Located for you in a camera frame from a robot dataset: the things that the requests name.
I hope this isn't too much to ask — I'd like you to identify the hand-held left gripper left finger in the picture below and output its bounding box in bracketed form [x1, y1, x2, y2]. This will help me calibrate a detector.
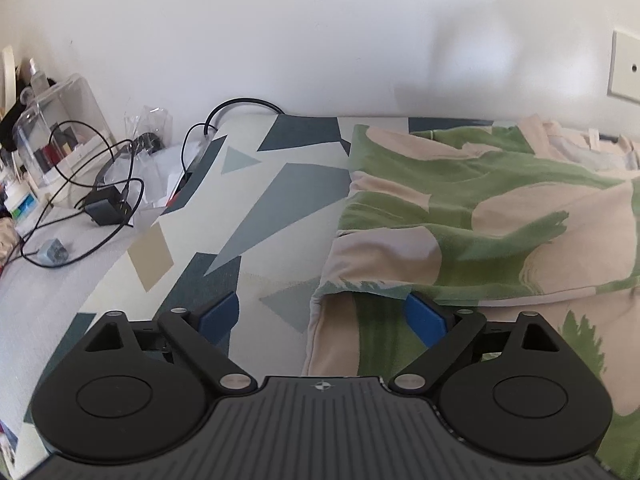
[75, 290, 253, 393]

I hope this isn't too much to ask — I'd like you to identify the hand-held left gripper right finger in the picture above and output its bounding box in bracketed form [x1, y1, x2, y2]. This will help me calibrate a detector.
[391, 291, 566, 393]

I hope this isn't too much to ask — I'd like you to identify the green leaf print shirt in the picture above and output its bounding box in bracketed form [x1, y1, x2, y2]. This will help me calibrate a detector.
[302, 115, 640, 480]

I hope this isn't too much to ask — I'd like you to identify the black power adapter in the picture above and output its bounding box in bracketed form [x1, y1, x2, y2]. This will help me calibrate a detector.
[84, 186, 133, 227]

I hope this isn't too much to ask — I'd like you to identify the small grey plug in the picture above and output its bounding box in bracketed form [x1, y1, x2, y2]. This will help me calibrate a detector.
[39, 239, 69, 267]

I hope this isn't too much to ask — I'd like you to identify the clear plastic bag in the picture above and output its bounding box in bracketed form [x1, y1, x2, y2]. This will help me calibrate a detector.
[122, 105, 173, 156]

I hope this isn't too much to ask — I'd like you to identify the white lotion bottle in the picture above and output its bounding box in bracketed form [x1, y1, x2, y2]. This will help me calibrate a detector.
[4, 182, 40, 228]

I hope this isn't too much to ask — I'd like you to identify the clear plastic organizer box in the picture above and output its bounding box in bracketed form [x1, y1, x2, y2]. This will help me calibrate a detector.
[16, 74, 112, 188]

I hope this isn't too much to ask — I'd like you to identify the clear spray bottle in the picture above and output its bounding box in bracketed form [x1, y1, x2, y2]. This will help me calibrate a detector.
[27, 57, 49, 92]

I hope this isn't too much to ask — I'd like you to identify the thick black cable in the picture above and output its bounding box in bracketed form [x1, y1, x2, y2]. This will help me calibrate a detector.
[181, 97, 286, 181]

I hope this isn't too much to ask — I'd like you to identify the beige drawstring pouch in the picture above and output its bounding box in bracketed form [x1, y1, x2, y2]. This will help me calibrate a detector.
[0, 217, 23, 266]

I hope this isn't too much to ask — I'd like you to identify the thin black cable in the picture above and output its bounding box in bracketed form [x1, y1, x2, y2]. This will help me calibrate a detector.
[20, 120, 147, 267]

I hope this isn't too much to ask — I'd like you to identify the white wall socket panel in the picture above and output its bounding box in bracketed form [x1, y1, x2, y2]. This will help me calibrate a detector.
[606, 29, 640, 107]

